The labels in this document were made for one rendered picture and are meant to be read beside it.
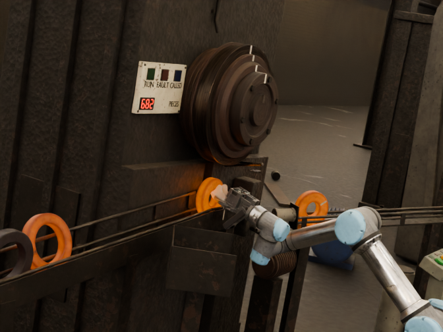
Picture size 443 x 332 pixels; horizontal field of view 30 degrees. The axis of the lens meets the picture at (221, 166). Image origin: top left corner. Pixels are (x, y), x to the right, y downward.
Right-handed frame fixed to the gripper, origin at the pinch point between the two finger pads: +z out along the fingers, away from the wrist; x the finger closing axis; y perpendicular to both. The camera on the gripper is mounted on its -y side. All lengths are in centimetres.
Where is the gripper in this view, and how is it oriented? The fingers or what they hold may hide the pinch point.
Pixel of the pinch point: (211, 192)
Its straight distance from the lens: 322.3
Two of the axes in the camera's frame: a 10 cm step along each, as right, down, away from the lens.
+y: 3.7, -8.8, -3.0
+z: -7.6, -4.7, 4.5
